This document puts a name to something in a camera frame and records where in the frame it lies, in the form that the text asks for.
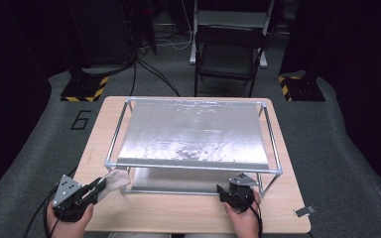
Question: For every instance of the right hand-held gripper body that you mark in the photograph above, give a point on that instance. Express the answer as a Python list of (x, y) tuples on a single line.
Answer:
[(241, 198)]

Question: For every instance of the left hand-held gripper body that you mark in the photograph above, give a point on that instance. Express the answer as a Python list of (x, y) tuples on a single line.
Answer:
[(66, 191)]

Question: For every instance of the two-tier metal frame rack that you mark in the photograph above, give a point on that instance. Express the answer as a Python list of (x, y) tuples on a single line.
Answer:
[(195, 132)]

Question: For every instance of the person's right hand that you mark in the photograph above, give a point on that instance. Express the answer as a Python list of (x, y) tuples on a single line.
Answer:
[(246, 224)]

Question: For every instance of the person's left hand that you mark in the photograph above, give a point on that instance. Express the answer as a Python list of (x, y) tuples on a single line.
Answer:
[(69, 231)]

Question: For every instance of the grey tape strip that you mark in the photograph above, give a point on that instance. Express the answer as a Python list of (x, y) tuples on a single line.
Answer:
[(304, 211)]

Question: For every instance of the black stand base striped edge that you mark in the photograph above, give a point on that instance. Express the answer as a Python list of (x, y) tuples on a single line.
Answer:
[(82, 87), (304, 89)]

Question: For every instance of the black curtain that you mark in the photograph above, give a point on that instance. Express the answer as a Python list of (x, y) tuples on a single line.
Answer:
[(13, 82), (360, 66)]

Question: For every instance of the black folding chair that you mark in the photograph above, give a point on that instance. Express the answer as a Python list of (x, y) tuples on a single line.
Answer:
[(231, 18), (228, 59)]

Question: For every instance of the black equipment cabinet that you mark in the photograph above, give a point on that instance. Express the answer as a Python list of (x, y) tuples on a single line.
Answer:
[(102, 33)]

